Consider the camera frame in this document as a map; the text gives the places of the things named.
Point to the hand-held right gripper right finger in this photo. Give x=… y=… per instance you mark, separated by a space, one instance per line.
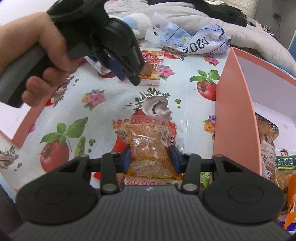
x=174 y=159

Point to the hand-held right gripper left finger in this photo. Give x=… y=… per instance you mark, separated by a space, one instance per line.
x=126 y=158

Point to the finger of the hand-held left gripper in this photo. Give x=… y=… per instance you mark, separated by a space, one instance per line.
x=116 y=68
x=135 y=77

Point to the red label brown strip packet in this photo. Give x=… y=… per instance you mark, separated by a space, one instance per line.
x=152 y=69

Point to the red bordered clear snack packet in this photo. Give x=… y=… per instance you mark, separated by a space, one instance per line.
x=148 y=143

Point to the orange cardboard box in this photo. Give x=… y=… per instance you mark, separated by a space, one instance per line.
x=231 y=104

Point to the clear packet of tan snacks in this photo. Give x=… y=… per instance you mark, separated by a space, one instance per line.
x=266 y=129

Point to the green label snack packet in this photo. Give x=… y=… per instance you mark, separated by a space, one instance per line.
x=282 y=162

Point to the orange snack packet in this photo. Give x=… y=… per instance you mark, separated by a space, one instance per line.
x=291 y=199

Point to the person's left forearm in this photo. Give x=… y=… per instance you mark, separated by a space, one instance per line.
x=5 y=46

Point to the person's left hand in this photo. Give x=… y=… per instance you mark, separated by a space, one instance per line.
x=46 y=34

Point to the white spray bottle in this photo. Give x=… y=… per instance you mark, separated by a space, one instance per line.
x=97 y=66

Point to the floral printed tablecloth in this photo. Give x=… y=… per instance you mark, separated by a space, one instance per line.
x=111 y=104

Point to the white and blue plush toy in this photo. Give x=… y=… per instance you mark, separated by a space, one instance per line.
x=141 y=22

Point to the crumpled blue white plastic bag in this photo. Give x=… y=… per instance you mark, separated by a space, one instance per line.
x=198 y=39

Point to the black clothing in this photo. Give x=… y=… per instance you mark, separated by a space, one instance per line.
x=226 y=14

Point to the orange box lid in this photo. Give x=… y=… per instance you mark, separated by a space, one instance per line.
x=18 y=129

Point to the grey quilt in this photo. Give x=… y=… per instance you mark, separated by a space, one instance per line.
x=254 y=41

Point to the cream padded headboard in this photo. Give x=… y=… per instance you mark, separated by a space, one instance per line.
x=247 y=7

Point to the row of small bottles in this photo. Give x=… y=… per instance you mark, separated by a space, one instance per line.
x=269 y=29

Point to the black wall plug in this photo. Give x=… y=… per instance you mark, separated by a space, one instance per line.
x=276 y=16

